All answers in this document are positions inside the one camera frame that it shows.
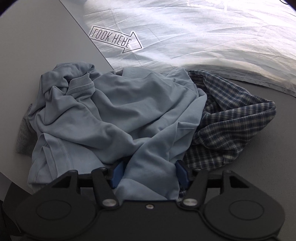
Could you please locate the blue plaid shirt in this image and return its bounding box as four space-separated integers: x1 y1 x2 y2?
183 70 276 171

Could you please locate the light blue t-shirt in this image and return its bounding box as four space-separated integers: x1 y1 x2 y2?
28 62 207 200

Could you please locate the white board panel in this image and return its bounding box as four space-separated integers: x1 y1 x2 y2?
1 1 112 192

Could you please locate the grey sweatshirt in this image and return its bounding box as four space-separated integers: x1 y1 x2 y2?
16 104 38 157

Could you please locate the white printed plastic curtain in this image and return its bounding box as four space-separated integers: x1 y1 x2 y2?
63 1 295 96

